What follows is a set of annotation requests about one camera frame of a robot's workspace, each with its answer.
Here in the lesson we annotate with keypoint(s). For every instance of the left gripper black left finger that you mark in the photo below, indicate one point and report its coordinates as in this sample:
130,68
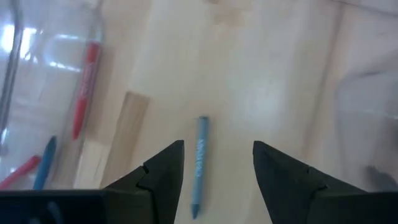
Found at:
149,199

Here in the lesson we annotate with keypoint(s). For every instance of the red marker pen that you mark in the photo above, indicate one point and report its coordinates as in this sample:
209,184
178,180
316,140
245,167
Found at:
21,170

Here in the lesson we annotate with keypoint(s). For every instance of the red marker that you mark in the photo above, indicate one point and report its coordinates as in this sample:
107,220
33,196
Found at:
87,84

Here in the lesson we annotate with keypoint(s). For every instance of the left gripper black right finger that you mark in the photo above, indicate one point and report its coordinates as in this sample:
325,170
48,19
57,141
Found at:
298,199

